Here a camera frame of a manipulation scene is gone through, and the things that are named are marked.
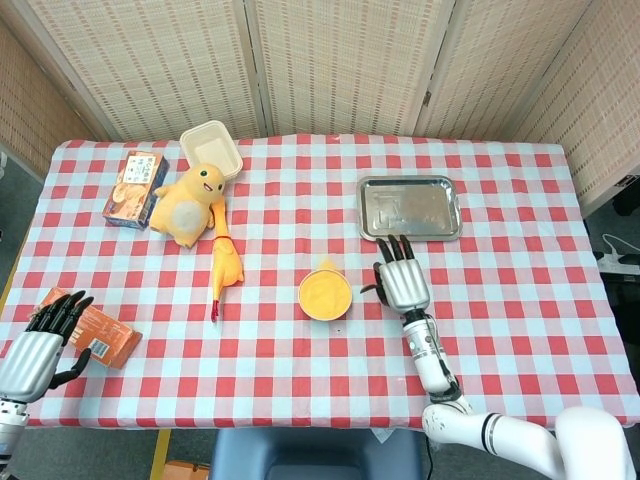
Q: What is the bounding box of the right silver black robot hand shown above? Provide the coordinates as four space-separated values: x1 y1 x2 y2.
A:
372 233 432 314

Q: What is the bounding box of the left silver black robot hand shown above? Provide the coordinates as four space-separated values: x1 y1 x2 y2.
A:
0 290 95 405

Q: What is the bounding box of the yellow-orange powder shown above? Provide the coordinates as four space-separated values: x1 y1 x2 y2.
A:
301 270 351 317

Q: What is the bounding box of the cream round bowl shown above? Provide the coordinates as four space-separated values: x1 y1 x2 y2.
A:
298 267 354 322

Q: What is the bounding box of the stainless steel tray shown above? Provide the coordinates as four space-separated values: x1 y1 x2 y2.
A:
356 174 463 244

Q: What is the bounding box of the flat orange carton box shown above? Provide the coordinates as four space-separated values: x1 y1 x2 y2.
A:
30 287 144 371

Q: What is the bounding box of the red white checkered tablecloth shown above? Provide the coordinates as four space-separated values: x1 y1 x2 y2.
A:
0 132 640 431

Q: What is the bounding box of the yellow rubber chicken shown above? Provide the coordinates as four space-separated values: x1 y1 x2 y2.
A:
208 194 246 324

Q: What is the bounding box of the small orange floor box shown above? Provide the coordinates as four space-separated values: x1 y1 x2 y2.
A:
163 459 212 480

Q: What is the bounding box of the blue chair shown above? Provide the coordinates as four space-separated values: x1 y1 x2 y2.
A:
209 427 424 480

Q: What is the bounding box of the orange blue biscuit box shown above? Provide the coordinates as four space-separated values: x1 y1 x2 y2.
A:
102 150 170 231

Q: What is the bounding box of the yellow plush toy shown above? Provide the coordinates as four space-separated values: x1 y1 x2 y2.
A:
149 162 227 249

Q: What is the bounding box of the black case by table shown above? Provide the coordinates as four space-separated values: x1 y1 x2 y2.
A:
599 269 640 346

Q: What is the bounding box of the woven folding screen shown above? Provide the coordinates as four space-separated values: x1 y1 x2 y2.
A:
0 0 640 216

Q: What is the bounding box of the black equipment by screen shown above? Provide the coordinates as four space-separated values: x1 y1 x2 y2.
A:
610 174 640 217

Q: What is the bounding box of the beige takeaway container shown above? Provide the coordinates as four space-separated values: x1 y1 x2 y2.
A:
179 119 245 182

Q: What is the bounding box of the right arm wiring cable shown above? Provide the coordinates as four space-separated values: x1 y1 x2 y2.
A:
423 312 464 399

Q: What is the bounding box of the white cable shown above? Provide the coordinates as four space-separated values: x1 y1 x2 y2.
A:
601 233 631 256

